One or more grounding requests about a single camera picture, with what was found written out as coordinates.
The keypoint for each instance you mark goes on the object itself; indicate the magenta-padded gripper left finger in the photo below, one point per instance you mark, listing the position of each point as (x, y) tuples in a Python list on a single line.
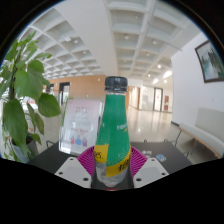
[(71, 171)]

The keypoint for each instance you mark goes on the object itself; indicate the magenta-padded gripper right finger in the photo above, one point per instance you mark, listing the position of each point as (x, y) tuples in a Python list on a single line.
[(151, 171)]

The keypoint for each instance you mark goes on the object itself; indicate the green-labelled clear drink bottle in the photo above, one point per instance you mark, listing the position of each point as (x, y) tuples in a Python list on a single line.
[(113, 133)]

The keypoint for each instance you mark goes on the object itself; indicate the small blue card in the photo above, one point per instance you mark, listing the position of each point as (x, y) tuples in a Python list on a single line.
[(161, 157)]

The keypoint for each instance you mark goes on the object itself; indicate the flat round red coaster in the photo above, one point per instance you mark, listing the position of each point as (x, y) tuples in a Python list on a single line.
[(112, 189)]

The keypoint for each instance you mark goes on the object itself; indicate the clear acrylic sign stand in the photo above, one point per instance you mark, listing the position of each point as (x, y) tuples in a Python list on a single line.
[(80, 123)]

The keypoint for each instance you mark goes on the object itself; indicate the long white bench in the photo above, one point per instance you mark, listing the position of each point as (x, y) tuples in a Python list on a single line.
[(206, 133)]

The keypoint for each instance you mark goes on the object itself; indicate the green leafy potted plant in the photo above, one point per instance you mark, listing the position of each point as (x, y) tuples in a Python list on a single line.
[(25, 86)]

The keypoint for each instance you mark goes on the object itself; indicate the recessed ceiling lights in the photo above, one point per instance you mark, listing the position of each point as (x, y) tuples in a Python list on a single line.
[(158, 66)]

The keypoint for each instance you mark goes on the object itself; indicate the dark-framed landscape picture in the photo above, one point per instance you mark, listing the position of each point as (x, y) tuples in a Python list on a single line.
[(211, 63)]

